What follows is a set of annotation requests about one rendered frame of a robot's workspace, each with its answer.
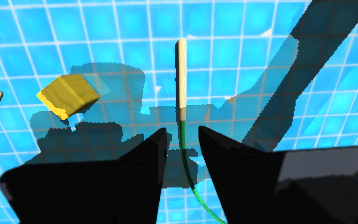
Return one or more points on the yellow wooden block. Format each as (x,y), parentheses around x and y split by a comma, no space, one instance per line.
(67,95)

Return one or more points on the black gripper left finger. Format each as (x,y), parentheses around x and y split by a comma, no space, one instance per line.
(129,186)

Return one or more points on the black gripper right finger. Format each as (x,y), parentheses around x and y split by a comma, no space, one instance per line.
(252,185)

